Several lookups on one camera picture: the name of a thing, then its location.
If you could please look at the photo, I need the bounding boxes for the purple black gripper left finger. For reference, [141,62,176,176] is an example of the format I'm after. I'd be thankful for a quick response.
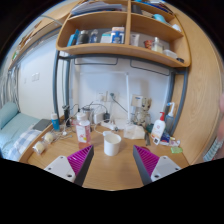
[45,145,94,186]

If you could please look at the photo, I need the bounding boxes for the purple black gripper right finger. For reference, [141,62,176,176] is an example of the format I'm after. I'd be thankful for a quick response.
[133,145,180,185]

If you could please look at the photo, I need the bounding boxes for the green small sponge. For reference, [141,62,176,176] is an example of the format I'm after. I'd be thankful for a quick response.
[171,146,183,154]

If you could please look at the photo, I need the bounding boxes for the white crumpled tissue bag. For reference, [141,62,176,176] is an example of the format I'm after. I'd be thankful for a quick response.
[124,124,145,140]

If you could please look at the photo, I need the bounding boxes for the white red pump bottle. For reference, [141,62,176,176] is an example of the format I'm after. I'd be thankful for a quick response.
[151,112,166,145]

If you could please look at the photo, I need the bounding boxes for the pink liquid clear bottle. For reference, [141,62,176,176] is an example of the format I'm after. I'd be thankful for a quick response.
[76,112,91,149]

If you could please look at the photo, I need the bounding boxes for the white plastic cup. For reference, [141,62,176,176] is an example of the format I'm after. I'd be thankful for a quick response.
[104,133,121,156]

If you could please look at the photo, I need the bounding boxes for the blue white small bottle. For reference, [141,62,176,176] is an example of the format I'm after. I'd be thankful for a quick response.
[51,113,60,131]

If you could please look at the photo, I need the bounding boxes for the clear spray bottle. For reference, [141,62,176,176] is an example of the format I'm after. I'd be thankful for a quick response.
[165,102,175,132]

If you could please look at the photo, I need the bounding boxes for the dark tablet on bed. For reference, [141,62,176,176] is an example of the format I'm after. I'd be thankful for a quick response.
[33,119,51,131]

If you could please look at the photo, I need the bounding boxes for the white power strip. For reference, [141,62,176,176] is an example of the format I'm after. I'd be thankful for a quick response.
[101,120,125,131]

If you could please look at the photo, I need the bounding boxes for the white box adapter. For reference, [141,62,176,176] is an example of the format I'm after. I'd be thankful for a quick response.
[93,112,104,124]

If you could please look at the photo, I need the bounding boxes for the wooden side cabinet panel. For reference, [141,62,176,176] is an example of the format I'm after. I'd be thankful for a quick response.
[167,4,224,164]

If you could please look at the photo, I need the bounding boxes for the bed with blue bedding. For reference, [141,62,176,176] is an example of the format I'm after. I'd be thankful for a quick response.
[0,102,39,161]

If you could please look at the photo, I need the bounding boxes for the clear glass jar on shelf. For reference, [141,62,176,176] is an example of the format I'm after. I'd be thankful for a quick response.
[151,37,164,53]

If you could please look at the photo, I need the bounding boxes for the dark bottle on shelf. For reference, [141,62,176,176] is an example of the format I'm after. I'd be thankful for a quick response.
[77,30,89,45]

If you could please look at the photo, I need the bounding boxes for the blue white box on shelf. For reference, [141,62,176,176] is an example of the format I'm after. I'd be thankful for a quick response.
[111,27,125,44]

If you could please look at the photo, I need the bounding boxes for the grey metal bed frame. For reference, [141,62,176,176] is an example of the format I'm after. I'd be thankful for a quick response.
[51,49,190,136]

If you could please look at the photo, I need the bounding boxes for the wooden wall shelf unit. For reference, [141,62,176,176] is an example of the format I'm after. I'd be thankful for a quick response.
[56,0,191,68]

